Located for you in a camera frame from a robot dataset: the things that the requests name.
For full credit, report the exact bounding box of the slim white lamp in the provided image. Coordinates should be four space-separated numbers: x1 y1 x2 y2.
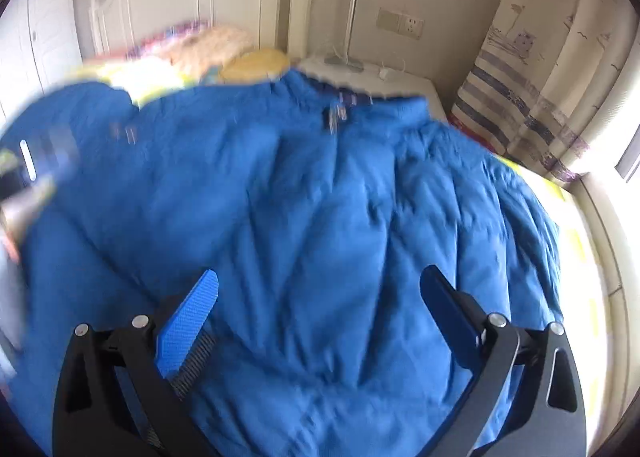
323 0 366 70

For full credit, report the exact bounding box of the white window sill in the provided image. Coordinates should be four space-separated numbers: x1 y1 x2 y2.
575 171 640 438

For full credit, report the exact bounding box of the striped printed curtain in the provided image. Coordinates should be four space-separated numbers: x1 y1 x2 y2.
450 0 640 184

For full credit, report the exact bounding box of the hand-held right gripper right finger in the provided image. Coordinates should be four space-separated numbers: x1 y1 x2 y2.
420 264 587 457

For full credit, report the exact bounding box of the white charger with cable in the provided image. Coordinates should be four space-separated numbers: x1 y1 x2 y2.
325 44 417 80

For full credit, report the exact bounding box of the blue padded jacket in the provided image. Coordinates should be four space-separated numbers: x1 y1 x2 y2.
0 69 563 457

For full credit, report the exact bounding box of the window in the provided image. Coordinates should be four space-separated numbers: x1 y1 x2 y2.
614 122 640 184

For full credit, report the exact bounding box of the red mattress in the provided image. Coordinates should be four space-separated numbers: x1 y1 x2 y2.
445 114 501 156

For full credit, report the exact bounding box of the white nightstand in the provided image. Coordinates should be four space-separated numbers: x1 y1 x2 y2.
294 54 449 124

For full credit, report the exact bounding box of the colourful patterned pillow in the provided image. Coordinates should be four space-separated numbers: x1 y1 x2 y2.
125 22 261 80

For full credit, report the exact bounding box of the white wardrobe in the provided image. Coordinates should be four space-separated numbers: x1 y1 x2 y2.
0 0 85 120

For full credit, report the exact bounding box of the beige wall socket plate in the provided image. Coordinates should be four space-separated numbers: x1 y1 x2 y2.
376 8 425 40

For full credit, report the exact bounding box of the yellow pillow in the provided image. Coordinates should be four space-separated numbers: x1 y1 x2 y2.
220 49 292 85

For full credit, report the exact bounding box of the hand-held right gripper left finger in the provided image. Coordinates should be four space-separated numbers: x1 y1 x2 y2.
52 268 221 457

